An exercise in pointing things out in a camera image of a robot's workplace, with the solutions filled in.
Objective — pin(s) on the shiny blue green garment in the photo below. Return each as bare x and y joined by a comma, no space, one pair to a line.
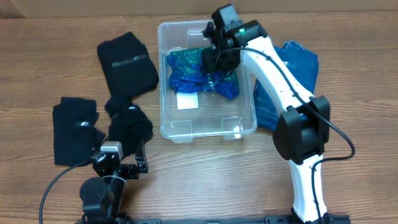
189,75

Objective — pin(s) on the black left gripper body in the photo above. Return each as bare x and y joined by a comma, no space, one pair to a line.
130,172

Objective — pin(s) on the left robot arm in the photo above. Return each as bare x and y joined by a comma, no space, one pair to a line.
102,195

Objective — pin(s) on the clear plastic storage bin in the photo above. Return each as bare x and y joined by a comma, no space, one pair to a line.
216,115

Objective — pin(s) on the folded blue jeans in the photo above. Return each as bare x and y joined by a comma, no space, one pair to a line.
303,64

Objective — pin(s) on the folded black garment with tape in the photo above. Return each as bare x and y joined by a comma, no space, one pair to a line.
127,67

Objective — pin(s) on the white label in bin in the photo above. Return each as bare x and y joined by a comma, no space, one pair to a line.
186,101

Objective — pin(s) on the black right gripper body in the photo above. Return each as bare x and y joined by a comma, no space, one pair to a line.
219,60

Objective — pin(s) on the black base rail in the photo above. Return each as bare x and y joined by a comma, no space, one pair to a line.
270,219

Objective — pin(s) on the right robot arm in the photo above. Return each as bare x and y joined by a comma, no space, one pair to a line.
246,49

